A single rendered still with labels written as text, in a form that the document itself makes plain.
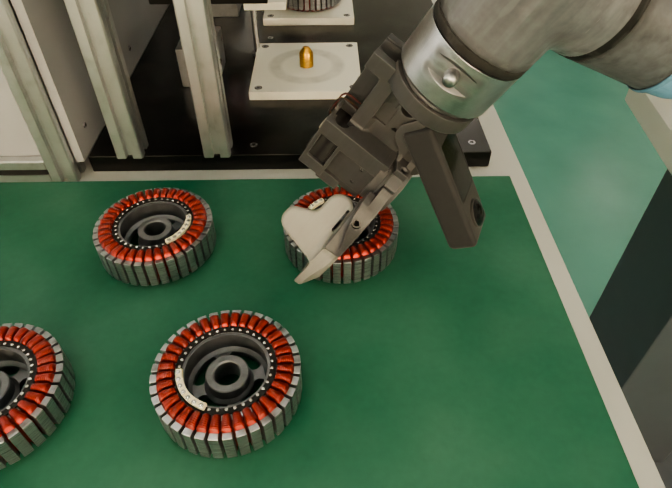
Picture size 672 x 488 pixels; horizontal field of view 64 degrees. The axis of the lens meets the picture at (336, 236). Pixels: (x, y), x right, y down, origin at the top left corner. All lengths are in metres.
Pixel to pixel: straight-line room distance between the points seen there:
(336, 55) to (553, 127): 1.55
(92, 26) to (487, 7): 0.39
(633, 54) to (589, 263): 1.36
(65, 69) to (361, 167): 0.36
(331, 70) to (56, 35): 0.34
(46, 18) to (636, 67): 0.53
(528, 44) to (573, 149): 1.83
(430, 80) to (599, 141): 1.92
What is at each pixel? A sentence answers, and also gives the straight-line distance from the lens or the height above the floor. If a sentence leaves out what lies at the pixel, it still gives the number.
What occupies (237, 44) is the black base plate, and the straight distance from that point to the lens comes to 0.91.
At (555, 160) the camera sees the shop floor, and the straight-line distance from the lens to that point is 2.10.
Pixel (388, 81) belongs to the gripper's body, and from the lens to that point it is 0.40.
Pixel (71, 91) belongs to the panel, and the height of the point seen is 0.84.
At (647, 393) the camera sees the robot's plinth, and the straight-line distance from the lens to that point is 1.13.
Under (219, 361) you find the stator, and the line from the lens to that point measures 0.44.
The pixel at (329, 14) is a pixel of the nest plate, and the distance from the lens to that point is 0.97.
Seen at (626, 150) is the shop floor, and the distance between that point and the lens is 2.26.
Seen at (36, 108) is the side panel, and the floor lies 0.84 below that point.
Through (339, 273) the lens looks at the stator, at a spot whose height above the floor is 0.77.
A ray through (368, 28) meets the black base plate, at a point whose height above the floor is 0.77.
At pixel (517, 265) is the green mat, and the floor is 0.75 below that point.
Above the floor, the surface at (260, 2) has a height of 0.88.
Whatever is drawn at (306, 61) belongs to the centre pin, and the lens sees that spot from 0.79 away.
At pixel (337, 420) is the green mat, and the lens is 0.43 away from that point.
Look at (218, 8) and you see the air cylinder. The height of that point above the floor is 0.78.
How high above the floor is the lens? 1.13
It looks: 44 degrees down
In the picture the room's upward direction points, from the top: straight up
